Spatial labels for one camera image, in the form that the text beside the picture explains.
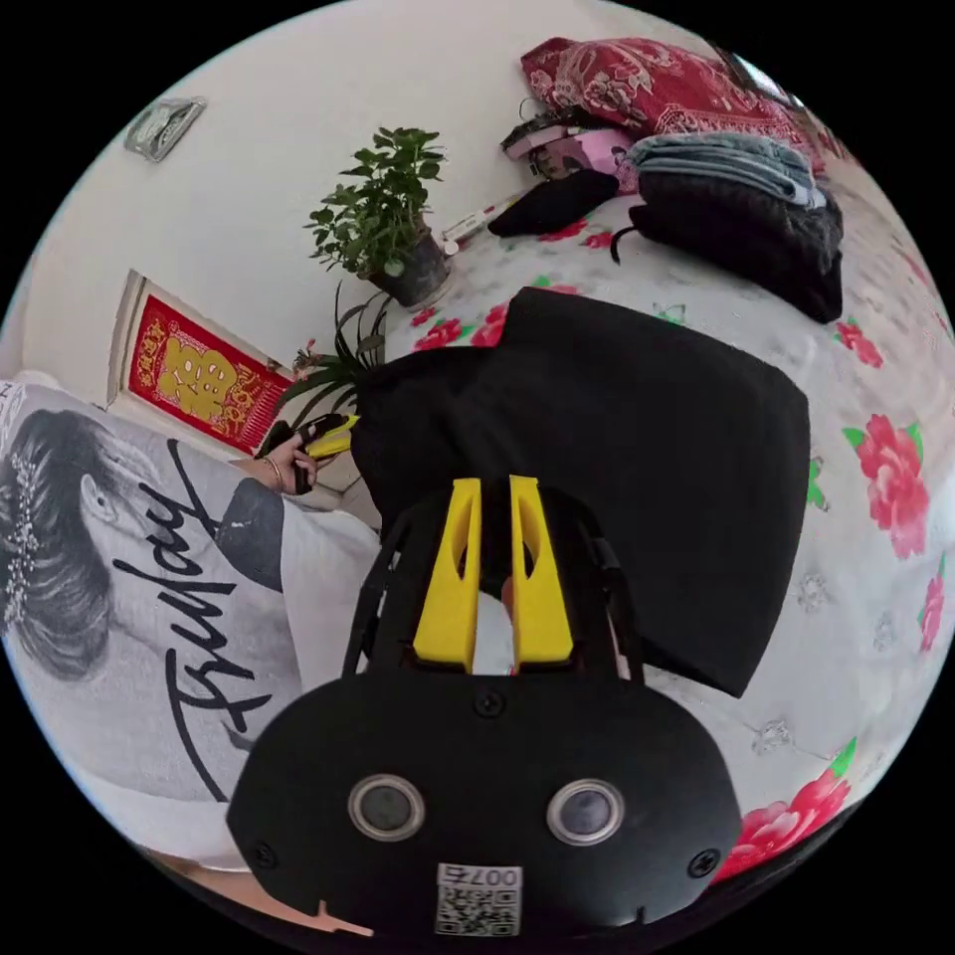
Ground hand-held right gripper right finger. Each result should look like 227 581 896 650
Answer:
509 474 575 667

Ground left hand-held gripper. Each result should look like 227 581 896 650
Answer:
254 412 362 496

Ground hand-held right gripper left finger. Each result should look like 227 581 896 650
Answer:
412 477 483 668

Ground black long pants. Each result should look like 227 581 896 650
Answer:
350 286 813 699

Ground person's left forearm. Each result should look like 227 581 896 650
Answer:
229 456 285 495

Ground plant with long leaves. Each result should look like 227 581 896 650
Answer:
271 280 394 432

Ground person's left hand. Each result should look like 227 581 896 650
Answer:
262 440 320 493

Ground potted plant with round leaves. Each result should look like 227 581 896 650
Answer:
303 125 455 311

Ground person's body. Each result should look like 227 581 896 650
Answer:
0 376 383 874

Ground bed with floral sheet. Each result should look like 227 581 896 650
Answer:
380 44 955 889

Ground black garment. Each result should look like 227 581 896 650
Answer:
487 169 622 241

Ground pink printed box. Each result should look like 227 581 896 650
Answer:
500 111 645 197

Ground pile of clothes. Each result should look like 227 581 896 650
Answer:
610 132 847 326

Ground red floral pillow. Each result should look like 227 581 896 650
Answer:
519 35 831 174

